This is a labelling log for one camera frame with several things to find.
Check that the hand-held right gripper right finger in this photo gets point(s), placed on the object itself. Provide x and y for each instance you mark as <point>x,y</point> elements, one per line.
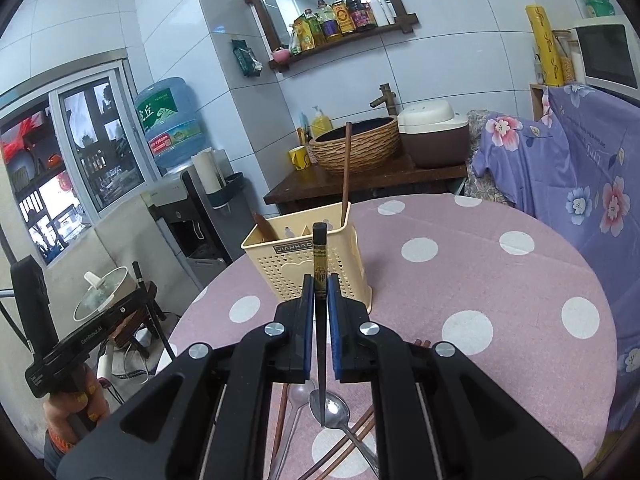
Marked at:
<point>334,325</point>

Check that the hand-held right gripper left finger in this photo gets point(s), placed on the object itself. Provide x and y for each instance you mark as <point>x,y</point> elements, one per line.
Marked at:
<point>307,320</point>

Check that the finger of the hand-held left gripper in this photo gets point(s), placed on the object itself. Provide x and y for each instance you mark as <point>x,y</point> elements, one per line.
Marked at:
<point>150,300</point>

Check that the cream plastic utensil holder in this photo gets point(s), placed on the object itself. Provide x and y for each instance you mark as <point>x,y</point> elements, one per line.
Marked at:
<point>285,270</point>

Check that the wooden chopsticks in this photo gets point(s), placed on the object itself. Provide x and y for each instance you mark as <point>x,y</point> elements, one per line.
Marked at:
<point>319,250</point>

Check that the person's left hand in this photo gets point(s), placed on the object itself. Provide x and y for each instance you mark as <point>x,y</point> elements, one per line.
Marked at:
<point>55,412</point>

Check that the white pot with lid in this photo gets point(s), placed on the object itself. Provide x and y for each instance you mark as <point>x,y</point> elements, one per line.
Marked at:
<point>100,295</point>

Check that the grey water dispenser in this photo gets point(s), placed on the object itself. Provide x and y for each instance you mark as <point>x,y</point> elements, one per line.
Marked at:
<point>175,225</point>

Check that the dark brown wooden spatula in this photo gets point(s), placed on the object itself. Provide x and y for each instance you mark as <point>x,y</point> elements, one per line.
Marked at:
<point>263,230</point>

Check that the pink polka dot tablecloth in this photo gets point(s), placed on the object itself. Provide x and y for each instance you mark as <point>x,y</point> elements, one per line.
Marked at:
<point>450,280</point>

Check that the dark wooden counter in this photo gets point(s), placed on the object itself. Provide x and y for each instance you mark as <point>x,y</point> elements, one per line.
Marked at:
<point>310,185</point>

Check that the yellow cup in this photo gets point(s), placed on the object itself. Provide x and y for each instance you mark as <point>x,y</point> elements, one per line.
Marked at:
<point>298,157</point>

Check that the aluminium framed window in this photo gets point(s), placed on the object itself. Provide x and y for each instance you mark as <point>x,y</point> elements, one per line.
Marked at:
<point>59,160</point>

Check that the woven basket sink basin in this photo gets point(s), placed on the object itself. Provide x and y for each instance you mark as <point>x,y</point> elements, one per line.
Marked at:
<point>360,152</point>

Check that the blue water jug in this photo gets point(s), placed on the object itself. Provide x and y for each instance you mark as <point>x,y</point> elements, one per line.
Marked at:
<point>170,120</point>

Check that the yellow soap pump bottle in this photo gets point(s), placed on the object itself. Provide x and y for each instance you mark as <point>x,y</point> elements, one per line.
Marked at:
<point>321,125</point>

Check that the white and brown rice cooker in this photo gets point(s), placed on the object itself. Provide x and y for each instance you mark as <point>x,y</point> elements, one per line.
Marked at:
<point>435,145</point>

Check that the grey floral cloth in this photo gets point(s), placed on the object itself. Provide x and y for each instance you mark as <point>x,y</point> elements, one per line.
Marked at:
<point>482,180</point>

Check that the bronze faucet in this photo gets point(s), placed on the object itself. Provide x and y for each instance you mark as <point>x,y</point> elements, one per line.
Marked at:
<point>387,100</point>

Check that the green packet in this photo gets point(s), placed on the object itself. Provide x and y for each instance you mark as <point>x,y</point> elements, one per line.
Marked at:
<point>245,57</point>

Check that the purple floral cloth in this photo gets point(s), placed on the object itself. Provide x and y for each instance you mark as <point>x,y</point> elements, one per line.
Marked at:
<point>575,170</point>

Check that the light wooden shelf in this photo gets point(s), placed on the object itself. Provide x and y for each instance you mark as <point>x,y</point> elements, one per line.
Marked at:
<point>536,102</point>

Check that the row of condiment bottles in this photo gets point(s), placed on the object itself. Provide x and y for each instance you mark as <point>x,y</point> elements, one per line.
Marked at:
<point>345,15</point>

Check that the small clear bottle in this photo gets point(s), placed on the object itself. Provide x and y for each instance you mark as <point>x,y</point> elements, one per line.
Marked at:
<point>538,70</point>

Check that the yellow foil roll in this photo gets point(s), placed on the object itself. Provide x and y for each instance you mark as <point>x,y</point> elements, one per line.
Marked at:
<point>542,45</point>

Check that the glass jar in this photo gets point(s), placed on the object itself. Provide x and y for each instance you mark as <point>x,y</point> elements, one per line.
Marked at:
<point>565,60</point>

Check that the white microwave oven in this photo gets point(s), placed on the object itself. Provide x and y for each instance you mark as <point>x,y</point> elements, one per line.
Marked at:
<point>605,55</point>

